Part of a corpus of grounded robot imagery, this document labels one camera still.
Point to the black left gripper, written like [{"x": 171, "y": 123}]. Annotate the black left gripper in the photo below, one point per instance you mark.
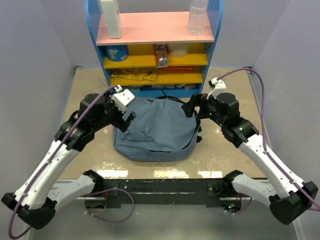
[{"x": 121, "y": 122}]

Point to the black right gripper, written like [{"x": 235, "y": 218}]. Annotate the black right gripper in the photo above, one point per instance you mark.
[{"x": 197, "y": 100}]

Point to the blue-grey fabric backpack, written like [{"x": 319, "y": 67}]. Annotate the blue-grey fabric backpack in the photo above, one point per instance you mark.
[{"x": 160, "y": 132}]

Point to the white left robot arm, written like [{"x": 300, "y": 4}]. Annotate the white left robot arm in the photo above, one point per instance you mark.
[{"x": 35, "y": 202}]

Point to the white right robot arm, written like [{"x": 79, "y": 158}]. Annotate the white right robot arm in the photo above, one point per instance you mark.
[{"x": 287, "y": 195}]

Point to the yellow chips bag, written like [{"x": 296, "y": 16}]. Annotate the yellow chips bag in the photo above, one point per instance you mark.
[{"x": 135, "y": 74}]

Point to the white items on bottom shelf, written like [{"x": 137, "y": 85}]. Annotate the white items on bottom shelf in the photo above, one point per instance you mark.
[{"x": 164, "y": 86}]

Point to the flat red box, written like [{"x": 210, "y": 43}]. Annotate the flat red box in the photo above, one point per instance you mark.
[{"x": 178, "y": 68}]

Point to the blue cylindrical snack can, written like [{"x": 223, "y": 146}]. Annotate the blue cylindrical snack can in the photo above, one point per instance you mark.
[{"x": 117, "y": 53}]

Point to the translucent white plastic cup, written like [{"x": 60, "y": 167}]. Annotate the translucent white plastic cup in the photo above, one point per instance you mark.
[{"x": 177, "y": 50}]

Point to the blue wooden shelf unit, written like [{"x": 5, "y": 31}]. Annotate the blue wooden shelf unit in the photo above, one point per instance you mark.
[{"x": 141, "y": 31}]

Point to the red and silver snack box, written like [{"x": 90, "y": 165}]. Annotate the red and silver snack box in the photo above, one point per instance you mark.
[{"x": 161, "y": 55}]

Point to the clear plastic water bottle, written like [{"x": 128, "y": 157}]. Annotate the clear plastic water bottle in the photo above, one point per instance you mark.
[{"x": 196, "y": 18}]

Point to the white rectangular bottle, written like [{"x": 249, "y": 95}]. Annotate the white rectangular bottle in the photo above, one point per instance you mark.
[{"x": 111, "y": 13}]

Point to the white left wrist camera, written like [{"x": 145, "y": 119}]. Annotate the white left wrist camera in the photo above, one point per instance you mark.
[{"x": 123, "y": 99}]

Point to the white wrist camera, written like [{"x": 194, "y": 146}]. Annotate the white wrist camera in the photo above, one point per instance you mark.
[
  {"x": 217, "y": 87},
  {"x": 123, "y": 99}
]

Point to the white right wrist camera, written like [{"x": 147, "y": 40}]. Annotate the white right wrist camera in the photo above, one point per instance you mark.
[{"x": 217, "y": 87}]

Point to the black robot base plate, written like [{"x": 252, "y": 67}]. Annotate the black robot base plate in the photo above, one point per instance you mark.
[{"x": 207, "y": 192}]

